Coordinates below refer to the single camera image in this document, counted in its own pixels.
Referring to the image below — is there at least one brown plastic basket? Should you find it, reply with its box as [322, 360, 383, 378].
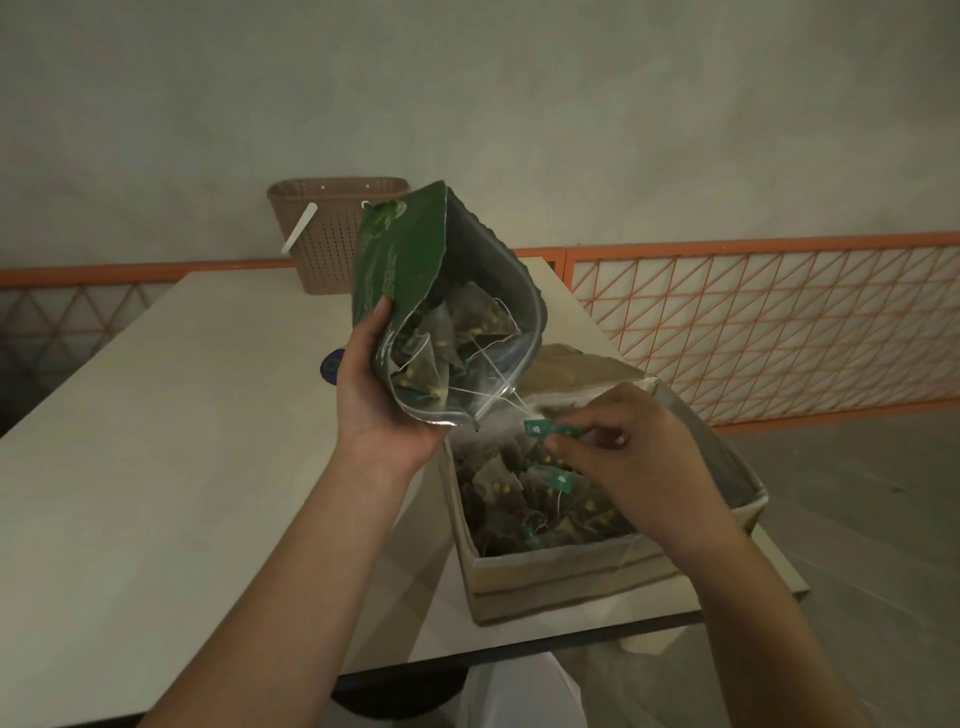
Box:
[266, 176, 410, 296]

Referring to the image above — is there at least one green foil pouch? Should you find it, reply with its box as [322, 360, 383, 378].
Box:
[350, 179, 549, 430]

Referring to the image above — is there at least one green tag pyramid tea bag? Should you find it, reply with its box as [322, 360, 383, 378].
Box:
[449, 281, 581, 442]

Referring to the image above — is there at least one person's right forearm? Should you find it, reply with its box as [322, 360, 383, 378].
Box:
[667, 513, 875, 728]

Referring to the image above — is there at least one beige paper box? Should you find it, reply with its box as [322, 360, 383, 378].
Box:
[442, 343, 770, 628]

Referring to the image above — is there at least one orange mesh fence panel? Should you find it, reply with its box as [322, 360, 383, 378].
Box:
[562, 232, 960, 438]
[0, 251, 568, 421]

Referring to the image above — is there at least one person's right hand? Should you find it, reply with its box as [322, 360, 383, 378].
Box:
[536, 382, 733, 571]

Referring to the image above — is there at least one person's left forearm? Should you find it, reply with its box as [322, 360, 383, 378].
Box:
[138, 446, 421, 728]

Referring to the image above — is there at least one black table base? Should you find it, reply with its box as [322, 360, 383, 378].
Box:
[329, 663, 470, 721]

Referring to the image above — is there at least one person's left hand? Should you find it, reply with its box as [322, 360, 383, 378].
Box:
[335, 296, 451, 481]

